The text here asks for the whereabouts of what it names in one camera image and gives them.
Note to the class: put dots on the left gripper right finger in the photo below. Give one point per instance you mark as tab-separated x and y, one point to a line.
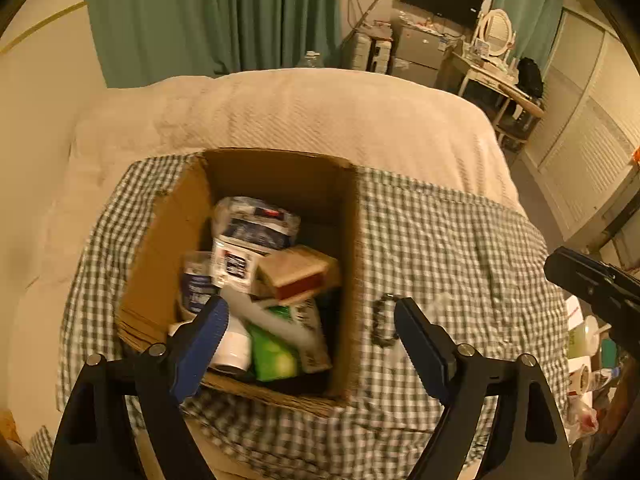
429	347

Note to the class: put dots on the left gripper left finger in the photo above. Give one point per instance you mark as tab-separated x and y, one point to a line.
193	346

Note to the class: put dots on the small tan carton box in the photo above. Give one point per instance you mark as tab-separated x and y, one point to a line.
298	273

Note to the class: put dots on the white plastic bottle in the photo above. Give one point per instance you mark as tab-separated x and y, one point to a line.
232	356

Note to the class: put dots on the white plastic bucket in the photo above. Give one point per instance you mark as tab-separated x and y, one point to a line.
584	339

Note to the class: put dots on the white labelled jar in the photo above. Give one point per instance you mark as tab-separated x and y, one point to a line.
196	284

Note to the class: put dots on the green plastic packet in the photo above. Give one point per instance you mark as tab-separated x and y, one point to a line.
272	358

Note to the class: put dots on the checkered grey white cloth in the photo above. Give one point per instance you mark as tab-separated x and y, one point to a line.
472	266

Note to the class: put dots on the brown cardboard box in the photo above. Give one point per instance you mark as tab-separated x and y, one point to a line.
240	269

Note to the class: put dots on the blue white wipes packet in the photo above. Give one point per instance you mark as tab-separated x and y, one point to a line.
254	224

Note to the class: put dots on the white louvered closet door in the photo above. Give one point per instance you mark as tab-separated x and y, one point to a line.
581	150

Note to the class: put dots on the cream white bed blanket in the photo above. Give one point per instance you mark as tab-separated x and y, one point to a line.
372	120

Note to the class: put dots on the black bag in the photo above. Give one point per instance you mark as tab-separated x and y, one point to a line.
529	78

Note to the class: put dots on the wooden dressing table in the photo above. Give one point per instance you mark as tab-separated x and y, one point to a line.
513	114

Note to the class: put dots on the white oval vanity mirror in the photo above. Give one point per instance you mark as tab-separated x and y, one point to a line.
494	35

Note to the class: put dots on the grey cabinet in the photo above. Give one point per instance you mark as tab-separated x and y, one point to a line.
417	55

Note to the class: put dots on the teal window curtain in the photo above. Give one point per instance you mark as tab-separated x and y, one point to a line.
535	23

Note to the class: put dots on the green curtain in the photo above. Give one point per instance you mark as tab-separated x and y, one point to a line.
139	42

